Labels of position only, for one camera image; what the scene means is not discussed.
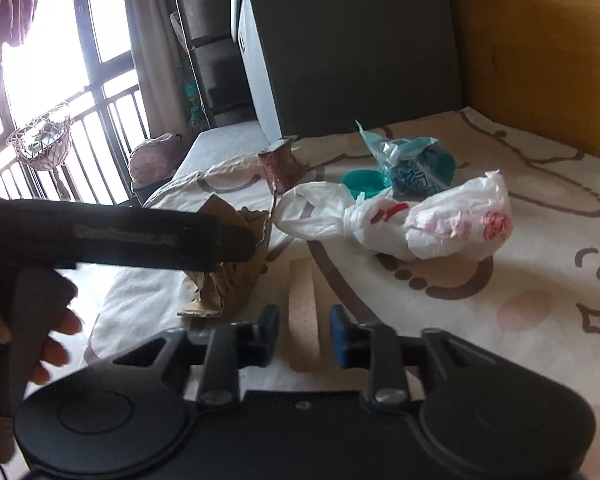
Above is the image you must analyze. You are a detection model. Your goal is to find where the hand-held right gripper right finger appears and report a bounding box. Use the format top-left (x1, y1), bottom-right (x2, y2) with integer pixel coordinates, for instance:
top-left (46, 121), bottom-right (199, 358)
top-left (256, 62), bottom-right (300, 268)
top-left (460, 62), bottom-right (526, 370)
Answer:
top-left (329, 304), bottom-right (487, 404)

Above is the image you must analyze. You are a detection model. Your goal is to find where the black shelf unit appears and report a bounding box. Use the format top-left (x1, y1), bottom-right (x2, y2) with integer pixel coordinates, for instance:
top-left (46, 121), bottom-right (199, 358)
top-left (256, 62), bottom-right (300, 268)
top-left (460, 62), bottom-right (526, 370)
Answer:
top-left (172, 0), bottom-right (254, 129)

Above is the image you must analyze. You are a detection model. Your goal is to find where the teal plastic lid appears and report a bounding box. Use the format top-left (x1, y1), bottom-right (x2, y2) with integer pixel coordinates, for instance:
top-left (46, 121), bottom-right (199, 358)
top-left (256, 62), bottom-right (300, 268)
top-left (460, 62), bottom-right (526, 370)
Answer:
top-left (340, 169), bottom-right (389, 200)

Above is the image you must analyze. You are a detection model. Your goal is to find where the teal plastic wrapper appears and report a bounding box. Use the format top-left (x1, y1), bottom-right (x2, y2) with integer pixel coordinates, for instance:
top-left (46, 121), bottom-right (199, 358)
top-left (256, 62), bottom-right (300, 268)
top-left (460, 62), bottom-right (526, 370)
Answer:
top-left (354, 120), bottom-right (456, 199)

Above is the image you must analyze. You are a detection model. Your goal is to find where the hanging rope basket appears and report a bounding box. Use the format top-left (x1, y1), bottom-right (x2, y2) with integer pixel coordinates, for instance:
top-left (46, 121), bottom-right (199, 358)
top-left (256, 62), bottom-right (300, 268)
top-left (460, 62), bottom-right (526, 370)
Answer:
top-left (5, 102), bottom-right (75, 171)

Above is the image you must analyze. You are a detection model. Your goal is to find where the crushed brown paper cup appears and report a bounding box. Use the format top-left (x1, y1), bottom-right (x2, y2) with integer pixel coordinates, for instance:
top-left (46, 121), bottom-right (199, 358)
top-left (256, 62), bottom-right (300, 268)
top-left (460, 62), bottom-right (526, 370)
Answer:
top-left (257, 136), bottom-right (306, 196)

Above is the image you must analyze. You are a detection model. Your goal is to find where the pink cushion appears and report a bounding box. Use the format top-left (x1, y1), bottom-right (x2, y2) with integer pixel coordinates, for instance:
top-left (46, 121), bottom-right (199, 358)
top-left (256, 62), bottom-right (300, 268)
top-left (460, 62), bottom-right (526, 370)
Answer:
top-left (128, 132), bottom-right (186, 187)

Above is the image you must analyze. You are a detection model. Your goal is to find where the beige stick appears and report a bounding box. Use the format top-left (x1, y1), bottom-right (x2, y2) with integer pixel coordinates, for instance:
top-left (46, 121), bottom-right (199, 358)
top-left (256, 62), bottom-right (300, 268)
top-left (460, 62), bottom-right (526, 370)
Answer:
top-left (287, 257), bottom-right (322, 374)

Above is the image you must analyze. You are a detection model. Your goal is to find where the teal patterned bag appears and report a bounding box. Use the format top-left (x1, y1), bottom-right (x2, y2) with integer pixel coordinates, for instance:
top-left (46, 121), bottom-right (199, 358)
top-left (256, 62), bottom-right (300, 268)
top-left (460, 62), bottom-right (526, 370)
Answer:
top-left (179, 79), bottom-right (207, 127)

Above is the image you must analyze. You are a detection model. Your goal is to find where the white plastic bag red print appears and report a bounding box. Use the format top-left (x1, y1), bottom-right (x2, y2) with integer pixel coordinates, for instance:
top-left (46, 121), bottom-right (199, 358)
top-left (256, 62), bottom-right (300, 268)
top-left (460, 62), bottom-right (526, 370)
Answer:
top-left (272, 170), bottom-right (512, 262)

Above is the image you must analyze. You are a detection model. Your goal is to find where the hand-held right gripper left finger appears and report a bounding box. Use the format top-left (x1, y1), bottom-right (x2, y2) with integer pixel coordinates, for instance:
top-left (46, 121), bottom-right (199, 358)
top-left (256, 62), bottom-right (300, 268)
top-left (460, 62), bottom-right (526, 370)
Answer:
top-left (112, 304), bottom-right (281, 406)

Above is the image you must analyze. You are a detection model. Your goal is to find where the person's left hand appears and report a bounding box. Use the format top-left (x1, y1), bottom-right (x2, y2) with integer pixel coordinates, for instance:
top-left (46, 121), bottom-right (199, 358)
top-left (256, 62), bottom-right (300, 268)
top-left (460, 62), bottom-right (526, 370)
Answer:
top-left (0, 269), bottom-right (84, 387)

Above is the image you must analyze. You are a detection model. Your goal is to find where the grey storage box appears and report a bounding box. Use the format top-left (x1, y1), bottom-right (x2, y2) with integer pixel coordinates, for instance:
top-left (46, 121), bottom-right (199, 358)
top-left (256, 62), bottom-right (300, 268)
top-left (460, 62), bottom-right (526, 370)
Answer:
top-left (229, 0), bottom-right (464, 136)

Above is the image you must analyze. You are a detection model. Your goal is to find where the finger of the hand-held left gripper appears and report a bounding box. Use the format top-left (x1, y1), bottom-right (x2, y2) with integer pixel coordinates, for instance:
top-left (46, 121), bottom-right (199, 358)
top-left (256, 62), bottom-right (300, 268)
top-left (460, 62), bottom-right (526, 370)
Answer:
top-left (207, 214), bottom-right (257, 265)

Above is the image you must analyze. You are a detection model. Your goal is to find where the printed cream blanket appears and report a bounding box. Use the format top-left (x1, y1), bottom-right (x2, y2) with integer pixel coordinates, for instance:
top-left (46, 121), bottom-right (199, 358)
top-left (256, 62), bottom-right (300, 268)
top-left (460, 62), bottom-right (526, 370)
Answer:
top-left (84, 105), bottom-right (600, 466)

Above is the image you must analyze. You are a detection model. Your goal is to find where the torn brown cardboard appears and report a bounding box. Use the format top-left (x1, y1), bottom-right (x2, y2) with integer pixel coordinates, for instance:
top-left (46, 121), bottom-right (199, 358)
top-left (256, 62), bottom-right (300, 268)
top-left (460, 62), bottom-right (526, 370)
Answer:
top-left (177, 194), bottom-right (277, 319)

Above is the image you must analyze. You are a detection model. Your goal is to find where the wooden headboard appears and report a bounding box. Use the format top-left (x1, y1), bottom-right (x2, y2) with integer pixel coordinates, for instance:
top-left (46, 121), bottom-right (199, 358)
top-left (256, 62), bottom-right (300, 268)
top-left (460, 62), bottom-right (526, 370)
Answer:
top-left (447, 0), bottom-right (600, 162)

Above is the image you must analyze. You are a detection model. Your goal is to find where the black balcony railing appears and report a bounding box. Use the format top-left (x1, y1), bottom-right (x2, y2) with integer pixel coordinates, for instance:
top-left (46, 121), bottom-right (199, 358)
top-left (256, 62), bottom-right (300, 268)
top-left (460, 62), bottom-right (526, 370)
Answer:
top-left (0, 66), bottom-right (152, 207)

